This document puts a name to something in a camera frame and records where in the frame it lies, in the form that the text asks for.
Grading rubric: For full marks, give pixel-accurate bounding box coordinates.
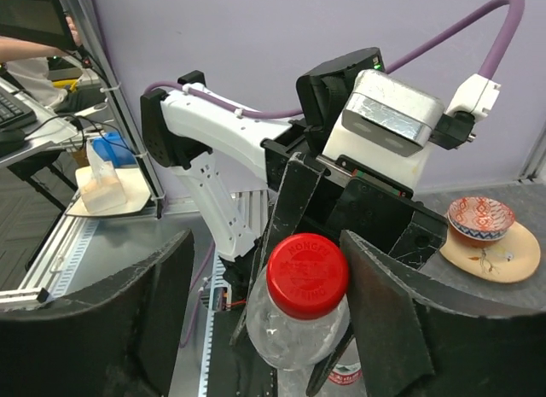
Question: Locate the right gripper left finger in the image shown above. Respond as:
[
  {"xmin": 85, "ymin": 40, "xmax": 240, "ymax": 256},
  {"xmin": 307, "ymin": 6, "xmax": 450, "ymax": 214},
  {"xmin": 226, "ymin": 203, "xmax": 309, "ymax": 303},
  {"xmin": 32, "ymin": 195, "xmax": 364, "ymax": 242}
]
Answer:
[{"xmin": 1, "ymin": 231, "xmax": 195, "ymax": 396}]

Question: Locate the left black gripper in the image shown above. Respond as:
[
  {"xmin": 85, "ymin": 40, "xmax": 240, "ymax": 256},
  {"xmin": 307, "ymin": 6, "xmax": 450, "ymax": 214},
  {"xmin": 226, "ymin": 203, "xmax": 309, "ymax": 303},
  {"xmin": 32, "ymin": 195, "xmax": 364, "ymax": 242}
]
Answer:
[{"xmin": 229, "ymin": 138, "xmax": 449, "ymax": 347}]

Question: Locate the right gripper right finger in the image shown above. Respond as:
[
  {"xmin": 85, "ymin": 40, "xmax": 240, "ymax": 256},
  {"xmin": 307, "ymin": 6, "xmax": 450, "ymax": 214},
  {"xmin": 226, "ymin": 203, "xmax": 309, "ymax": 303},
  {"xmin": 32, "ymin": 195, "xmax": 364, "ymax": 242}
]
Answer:
[{"xmin": 340, "ymin": 231, "xmax": 545, "ymax": 396}]

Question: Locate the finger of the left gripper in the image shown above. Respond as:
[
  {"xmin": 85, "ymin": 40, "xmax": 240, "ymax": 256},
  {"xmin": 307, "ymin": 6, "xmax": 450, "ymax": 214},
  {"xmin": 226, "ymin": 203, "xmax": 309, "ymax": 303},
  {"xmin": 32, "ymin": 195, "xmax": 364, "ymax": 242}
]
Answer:
[{"xmin": 305, "ymin": 328, "xmax": 358, "ymax": 396}]

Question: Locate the red cap water bottle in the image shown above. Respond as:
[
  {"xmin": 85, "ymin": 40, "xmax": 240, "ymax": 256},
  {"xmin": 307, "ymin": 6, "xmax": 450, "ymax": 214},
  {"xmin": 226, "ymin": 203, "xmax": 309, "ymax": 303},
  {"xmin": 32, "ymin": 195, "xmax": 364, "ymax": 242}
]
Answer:
[{"xmin": 246, "ymin": 260, "xmax": 363, "ymax": 397}]

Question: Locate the red bottle cap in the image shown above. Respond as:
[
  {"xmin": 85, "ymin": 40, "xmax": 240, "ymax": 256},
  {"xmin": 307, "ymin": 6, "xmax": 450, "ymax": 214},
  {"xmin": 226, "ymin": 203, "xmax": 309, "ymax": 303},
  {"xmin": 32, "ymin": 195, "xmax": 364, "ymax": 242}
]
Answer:
[{"xmin": 266, "ymin": 233, "xmax": 349, "ymax": 320}]

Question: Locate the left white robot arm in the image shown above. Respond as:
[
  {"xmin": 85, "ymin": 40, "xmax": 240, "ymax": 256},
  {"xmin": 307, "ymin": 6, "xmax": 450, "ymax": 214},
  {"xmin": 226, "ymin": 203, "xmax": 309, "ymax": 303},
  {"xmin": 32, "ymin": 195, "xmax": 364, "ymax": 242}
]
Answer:
[{"xmin": 140, "ymin": 66, "xmax": 448, "ymax": 294}]

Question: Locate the tan wooden plate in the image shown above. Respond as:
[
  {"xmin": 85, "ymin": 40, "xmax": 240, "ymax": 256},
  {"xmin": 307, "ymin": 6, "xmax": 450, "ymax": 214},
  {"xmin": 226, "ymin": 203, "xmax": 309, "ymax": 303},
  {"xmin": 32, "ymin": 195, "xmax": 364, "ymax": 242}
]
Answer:
[{"xmin": 439, "ymin": 222, "xmax": 541, "ymax": 283}]

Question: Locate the red patterned bowl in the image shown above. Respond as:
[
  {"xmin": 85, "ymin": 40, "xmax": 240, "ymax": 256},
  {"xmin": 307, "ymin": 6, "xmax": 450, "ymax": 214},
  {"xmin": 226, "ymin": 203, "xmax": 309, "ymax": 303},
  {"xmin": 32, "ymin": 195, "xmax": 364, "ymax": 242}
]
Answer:
[{"xmin": 447, "ymin": 196, "xmax": 515, "ymax": 248}]

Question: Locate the tissue box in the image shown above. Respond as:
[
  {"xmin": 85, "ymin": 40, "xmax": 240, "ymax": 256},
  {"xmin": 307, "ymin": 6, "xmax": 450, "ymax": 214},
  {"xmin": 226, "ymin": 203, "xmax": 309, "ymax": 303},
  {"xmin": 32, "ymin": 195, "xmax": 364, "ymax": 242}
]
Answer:
[{"xmin": 67, "ymin": 137, "xmax": 151, "ymax": 218}]

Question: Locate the black keyboard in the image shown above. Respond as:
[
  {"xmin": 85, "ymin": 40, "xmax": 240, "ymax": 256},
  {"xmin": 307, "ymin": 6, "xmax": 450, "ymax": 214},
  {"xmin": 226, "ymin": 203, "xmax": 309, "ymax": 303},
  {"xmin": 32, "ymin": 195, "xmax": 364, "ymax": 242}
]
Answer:
[{"xmin": 0, "ymin": 89, "xmax": 37, "ymax": 130}]

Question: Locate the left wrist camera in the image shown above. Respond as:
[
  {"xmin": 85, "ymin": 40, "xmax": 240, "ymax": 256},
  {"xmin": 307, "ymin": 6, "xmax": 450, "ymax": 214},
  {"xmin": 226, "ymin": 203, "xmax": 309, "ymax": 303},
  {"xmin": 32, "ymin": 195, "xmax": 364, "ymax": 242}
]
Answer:
[{"xmin": 322, "ymin": 69, "xmax": 501, "ymax": 190}]

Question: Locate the slotted cable duct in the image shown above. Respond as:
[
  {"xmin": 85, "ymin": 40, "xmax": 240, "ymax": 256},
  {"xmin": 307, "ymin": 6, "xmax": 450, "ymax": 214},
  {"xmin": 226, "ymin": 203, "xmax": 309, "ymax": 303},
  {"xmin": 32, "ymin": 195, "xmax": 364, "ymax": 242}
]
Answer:
[{"xmin": 15, "ymin": 199, "xmax": 232, "ymax": 396}]

